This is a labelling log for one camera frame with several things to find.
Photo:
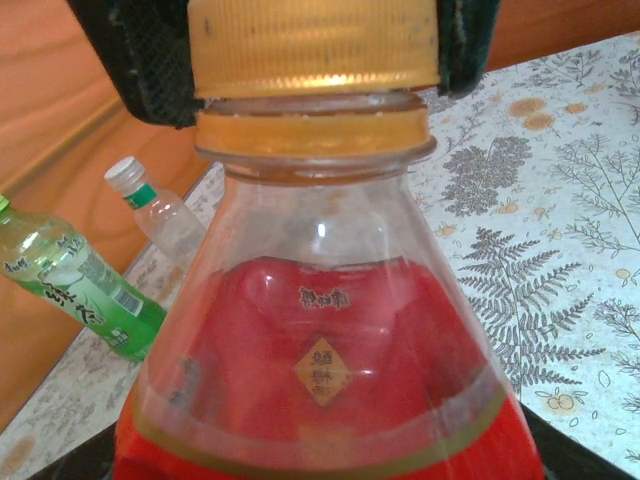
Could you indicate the yellow-green bottle cap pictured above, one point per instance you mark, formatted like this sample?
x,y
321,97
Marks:
x,y
3,202

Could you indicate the floral patterned tablecloth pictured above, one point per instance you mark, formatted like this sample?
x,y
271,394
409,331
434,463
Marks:
x,y
550,225

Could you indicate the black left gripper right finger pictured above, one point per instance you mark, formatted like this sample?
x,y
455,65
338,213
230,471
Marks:
x,y
575,465

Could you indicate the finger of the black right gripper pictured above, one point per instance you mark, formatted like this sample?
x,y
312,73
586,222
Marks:
x,y
150,60
462,45

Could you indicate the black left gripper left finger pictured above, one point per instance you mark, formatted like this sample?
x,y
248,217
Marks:
x,y
95,460

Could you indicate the small clear bottle green band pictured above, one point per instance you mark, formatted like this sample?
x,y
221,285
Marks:
x,y
165,225

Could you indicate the white bottle cap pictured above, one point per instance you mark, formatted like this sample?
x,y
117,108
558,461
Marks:
x,y
122,172

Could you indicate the green tea bottle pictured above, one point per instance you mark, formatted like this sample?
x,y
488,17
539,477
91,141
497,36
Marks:
x,y
75,280

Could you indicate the red label drink bottle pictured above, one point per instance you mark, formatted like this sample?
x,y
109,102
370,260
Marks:
x,y
325,325

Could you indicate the golden orange bottle cap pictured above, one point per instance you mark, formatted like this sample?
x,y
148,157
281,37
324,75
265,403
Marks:
x,y
315,45

